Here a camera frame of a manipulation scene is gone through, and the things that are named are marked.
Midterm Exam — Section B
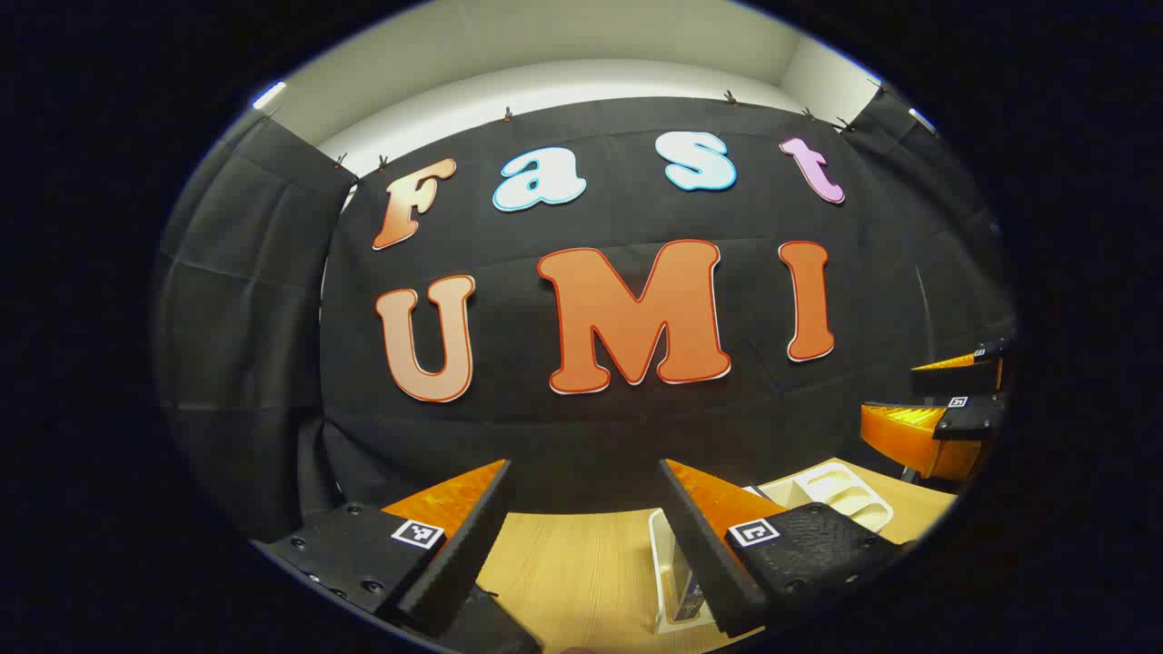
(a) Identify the white bookshelf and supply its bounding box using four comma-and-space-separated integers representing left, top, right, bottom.
649, 461, 896, 637

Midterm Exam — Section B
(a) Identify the blue cover book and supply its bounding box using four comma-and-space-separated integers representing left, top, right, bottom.
675, 561, 707, 624

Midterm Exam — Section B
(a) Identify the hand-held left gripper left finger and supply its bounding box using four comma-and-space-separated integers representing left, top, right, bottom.
262, 459, 514, 639

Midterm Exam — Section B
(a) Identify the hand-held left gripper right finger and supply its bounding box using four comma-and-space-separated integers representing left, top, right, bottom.
659, 459, 915, 639

